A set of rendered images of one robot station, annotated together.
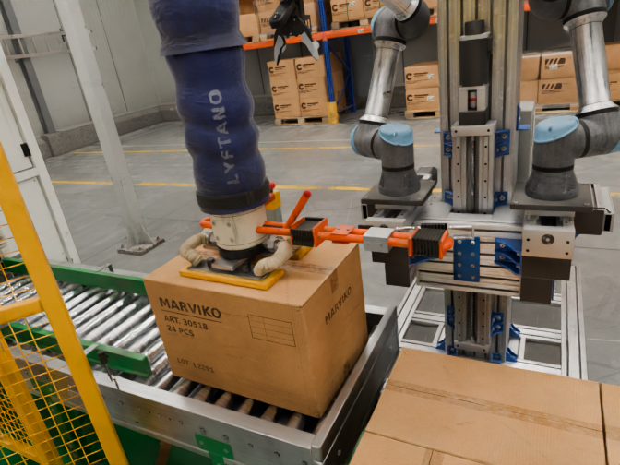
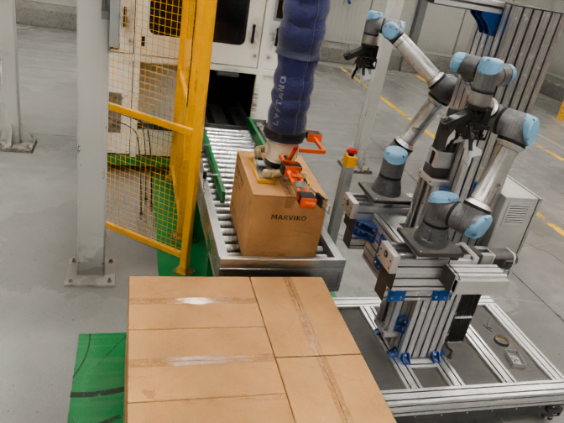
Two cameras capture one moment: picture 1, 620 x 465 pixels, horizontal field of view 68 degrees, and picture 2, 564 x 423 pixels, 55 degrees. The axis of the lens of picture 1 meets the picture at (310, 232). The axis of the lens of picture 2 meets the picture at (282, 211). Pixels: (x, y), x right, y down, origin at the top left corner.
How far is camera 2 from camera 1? 1.92 m
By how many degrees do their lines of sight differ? 38
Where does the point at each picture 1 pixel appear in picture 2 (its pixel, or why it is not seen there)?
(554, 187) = (420, 232)
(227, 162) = (277, 113)
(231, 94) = (290, 81)
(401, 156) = (386, 169)
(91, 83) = not seen: hidden behind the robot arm
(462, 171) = (416, 201)
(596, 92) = (477, 191)
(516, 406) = (310, 323)
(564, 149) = (432, 211)
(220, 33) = (295, 52)
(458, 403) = (295, 303)
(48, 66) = not seen: outside the picture
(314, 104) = not seen: outside the picture
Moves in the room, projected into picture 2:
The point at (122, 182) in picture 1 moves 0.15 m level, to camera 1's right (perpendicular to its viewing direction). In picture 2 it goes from (367, 112) to (378, 117)
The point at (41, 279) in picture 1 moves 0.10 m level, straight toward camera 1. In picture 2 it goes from (196, 122) to (190, 126)
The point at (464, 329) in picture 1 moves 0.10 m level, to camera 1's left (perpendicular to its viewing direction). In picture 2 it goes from (383, 312) to (368, 303)
